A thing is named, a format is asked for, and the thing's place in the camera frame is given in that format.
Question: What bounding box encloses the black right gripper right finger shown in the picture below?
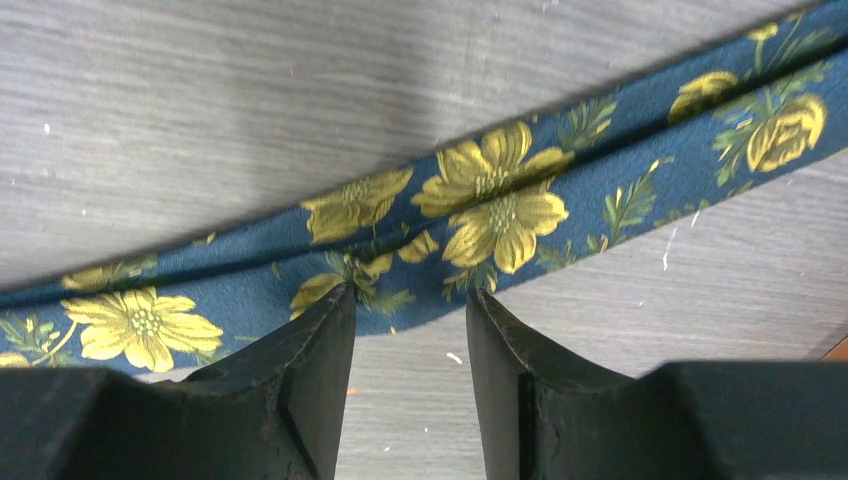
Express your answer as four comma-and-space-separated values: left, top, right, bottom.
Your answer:
466, 290, 847, 479

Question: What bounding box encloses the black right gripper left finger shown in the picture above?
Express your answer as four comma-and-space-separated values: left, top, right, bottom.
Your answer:
1, 284, 356, 479

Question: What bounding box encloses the blue yellow floral tie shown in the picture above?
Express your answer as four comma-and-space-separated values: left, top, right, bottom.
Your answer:
1, 1, 847, 374

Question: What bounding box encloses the orange wooden compartment tray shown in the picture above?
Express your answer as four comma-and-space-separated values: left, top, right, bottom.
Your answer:
821, 336, 848, 361

